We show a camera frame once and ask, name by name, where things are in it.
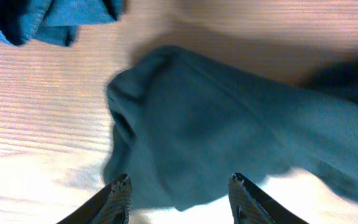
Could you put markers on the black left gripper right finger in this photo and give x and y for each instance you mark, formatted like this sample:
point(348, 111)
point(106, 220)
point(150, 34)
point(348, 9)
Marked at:
point(251, 205)

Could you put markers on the folded navy blue garment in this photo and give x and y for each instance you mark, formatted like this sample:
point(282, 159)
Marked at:
point(55, 22)

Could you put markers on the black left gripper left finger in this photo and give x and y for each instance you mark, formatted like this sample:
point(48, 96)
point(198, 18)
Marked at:
point(111, 205)

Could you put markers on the black polo shirt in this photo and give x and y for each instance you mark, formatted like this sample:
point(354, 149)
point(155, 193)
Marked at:
point(183, 123)

